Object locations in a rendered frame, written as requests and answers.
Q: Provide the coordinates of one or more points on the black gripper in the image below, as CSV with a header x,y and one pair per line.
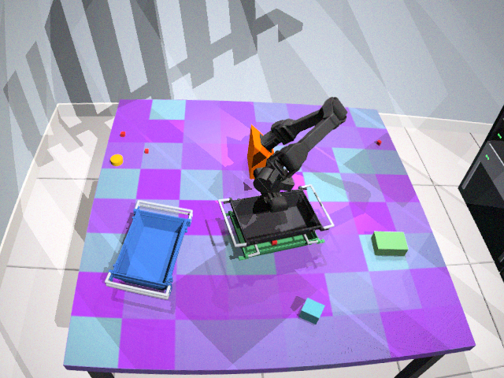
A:
x,y
275,202

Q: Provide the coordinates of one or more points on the light blue cube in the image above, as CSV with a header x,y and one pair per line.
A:
x,y
311,311

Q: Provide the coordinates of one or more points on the green rectangular block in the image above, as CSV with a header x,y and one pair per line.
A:
x,y
389,243

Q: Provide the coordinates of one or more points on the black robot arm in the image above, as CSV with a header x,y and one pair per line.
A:
x,y
331,115

